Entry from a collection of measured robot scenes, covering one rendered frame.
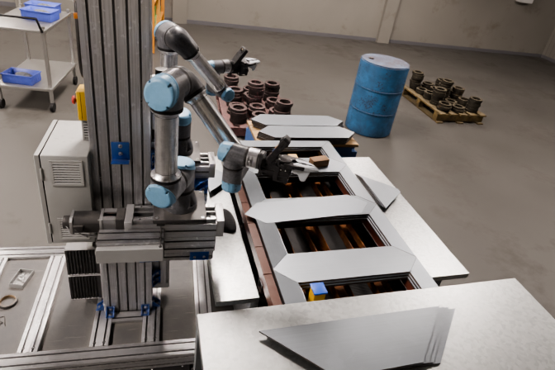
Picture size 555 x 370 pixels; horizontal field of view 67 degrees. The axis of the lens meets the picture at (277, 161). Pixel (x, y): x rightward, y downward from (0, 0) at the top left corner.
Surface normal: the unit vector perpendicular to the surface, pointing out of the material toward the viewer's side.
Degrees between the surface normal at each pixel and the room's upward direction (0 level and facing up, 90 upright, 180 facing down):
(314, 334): 0
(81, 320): 0
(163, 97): 82
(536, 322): 0
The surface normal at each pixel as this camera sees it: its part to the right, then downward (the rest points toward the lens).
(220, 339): 0.14, -0.86
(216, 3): 0.20, 0.51
